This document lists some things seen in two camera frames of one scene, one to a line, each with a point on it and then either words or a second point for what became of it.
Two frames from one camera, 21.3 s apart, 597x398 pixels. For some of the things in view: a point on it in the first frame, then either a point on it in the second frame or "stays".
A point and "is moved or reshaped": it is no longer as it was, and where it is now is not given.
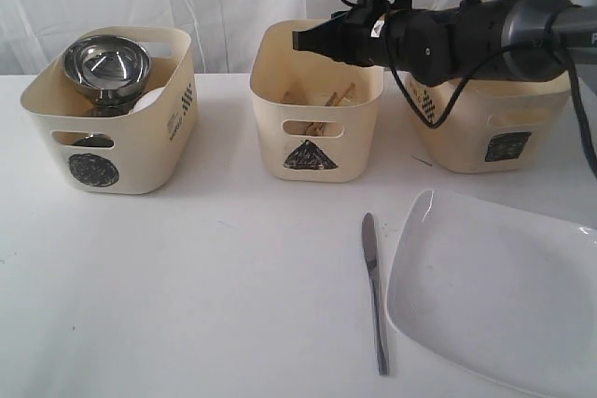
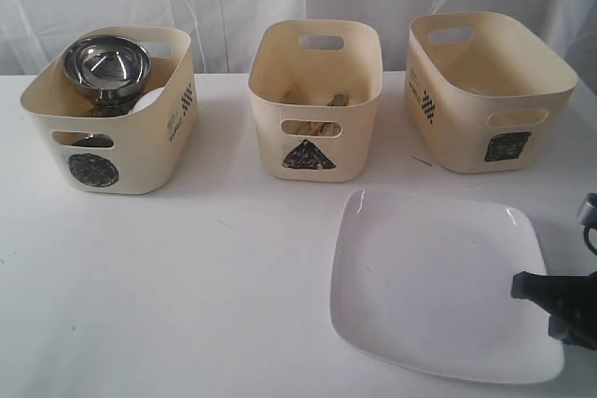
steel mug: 94,140 stays
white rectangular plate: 505,295 is moved or reshaped
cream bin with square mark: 498,125 stays
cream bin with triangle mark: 316,110 stays
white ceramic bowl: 146,100 stays
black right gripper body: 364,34 -> 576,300
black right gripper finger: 329,38 -> 543,289
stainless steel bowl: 112,69 stays
